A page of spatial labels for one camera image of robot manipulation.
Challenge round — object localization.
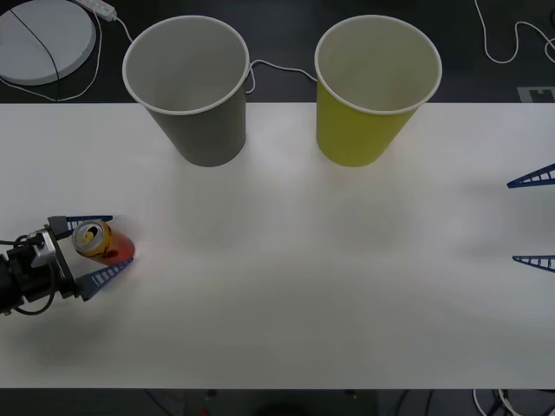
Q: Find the white power strip cable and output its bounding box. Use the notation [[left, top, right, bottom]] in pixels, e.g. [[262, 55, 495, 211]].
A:
[[113, 16, 319, 94]]

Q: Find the grey floor box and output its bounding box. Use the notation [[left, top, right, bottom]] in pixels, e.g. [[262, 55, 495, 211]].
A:
[[516, 86, 555, 103]]

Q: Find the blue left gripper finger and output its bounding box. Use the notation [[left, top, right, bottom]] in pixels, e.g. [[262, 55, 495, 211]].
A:
[[46, 214, 114, 237], [79, 257, 136, 302]]

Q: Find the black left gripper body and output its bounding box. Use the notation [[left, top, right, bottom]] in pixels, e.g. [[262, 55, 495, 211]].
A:
[[20, 227, 84, 302]]

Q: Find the white looped cable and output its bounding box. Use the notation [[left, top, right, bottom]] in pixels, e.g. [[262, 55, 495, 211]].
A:
[[473, 0, 555, 65]]

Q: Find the white cable bundle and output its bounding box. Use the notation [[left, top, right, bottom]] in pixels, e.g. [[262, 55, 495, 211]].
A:
[[471, 388, 528, 416]]

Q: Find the thin black cable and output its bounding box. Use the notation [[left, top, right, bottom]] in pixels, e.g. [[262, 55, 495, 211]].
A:
[[9, 7, 62, 103]]

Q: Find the white power strip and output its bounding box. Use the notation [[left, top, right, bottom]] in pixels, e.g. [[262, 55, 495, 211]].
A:
[[70, 0, 118, 22]]

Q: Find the yellow-green plastic bin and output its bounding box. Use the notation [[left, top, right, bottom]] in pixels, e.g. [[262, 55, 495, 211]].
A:
[[314, 14, 444, 168]]

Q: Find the orange drink can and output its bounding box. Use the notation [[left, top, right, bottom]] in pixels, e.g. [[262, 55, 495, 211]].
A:
[[71, 219, 136, 266]]

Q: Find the thin white cable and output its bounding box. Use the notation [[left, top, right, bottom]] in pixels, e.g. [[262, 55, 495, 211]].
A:
[[0, 11, 104, 103]]

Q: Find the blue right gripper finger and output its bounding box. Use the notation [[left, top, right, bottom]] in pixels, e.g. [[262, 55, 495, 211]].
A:
[[512, 255, 555, 274], [506, 163, 555, 191]]

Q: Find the round white disc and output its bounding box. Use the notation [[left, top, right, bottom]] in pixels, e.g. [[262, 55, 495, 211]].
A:
[[0, 0, 99, 86]]

